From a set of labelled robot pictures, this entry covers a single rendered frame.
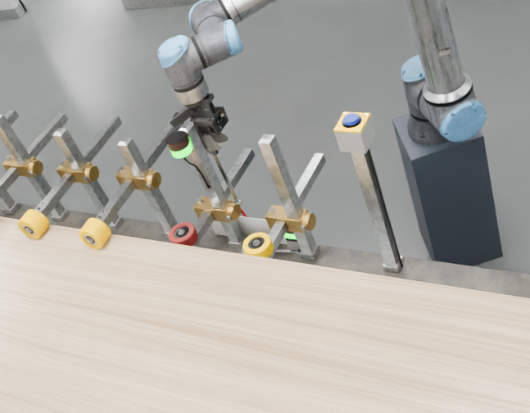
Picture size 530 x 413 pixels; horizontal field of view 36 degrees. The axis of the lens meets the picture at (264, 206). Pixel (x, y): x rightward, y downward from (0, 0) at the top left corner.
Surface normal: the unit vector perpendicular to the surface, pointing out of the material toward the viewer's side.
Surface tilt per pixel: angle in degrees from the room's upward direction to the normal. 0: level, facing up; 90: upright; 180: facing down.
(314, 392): 0
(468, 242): 90
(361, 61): 0
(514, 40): 0
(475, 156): 90
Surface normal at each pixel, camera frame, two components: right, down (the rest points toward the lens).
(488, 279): -0.29, -0.70
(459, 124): 0.33, 0.63
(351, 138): -0.42, 0.70
